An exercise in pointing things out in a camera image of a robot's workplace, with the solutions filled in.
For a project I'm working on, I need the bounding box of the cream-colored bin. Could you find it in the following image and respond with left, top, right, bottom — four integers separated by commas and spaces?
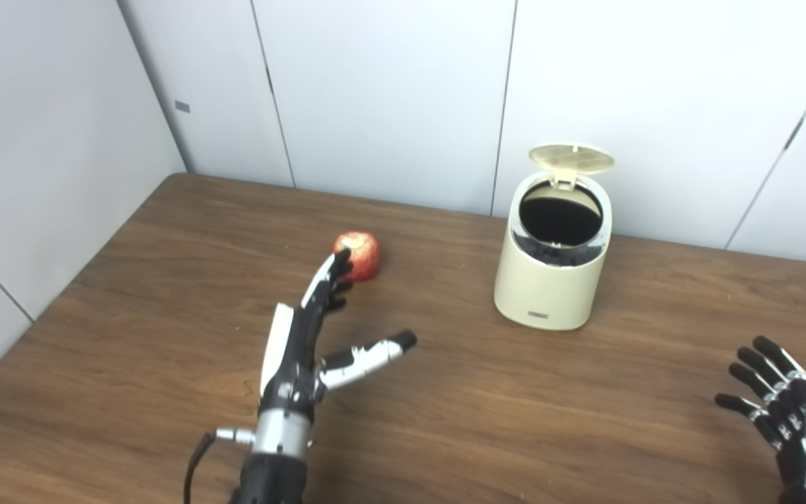
493, 171, 614, 331

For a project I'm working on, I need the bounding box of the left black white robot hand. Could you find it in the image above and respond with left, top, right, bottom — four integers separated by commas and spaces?
258, 248, 418, 421

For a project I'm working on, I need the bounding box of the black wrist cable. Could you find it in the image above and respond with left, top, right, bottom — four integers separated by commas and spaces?
183, 428, 257, 504

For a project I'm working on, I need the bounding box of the cream round bin lid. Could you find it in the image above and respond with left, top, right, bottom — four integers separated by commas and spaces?
528, 143, 615, 190

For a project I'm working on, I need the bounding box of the red apple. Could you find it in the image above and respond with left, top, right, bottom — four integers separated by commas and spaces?
333, 232, 381, 282

